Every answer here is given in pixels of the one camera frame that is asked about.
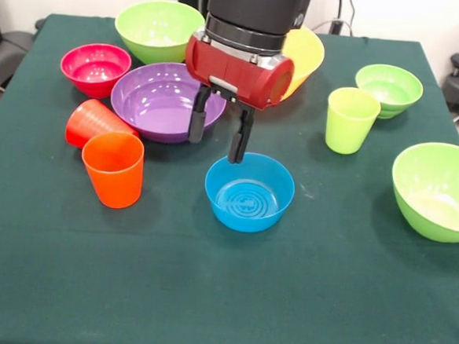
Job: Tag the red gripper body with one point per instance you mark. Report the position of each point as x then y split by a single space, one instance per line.
236 78

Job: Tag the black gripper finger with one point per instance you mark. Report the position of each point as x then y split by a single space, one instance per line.
197 126
239 145

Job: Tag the blue bowl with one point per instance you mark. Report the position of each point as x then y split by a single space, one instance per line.
246 216

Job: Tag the orange cup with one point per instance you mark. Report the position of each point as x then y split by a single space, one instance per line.
114 183

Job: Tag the red cup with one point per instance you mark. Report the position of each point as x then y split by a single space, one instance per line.
89 123

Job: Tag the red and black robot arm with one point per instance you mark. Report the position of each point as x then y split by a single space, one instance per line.
257 4

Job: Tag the purple bowl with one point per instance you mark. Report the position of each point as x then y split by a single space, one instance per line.
155 104

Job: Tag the large light green bowl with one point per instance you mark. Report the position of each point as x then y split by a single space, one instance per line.
427 217
157 25

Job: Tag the yellow-green cup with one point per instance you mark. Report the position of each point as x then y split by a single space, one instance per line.
346 133

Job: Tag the pink bowl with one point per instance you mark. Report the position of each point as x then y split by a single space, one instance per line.
93 85

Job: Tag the black power plug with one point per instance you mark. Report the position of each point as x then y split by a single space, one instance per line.
336 26

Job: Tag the dark green tablecloth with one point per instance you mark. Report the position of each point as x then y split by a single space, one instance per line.
222 278

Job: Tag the small green bowl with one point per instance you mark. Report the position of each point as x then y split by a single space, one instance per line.
393 89

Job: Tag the small black armrest pad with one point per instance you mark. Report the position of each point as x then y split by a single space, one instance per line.
40 23

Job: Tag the grey chair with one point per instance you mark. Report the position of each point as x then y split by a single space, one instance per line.
3 58

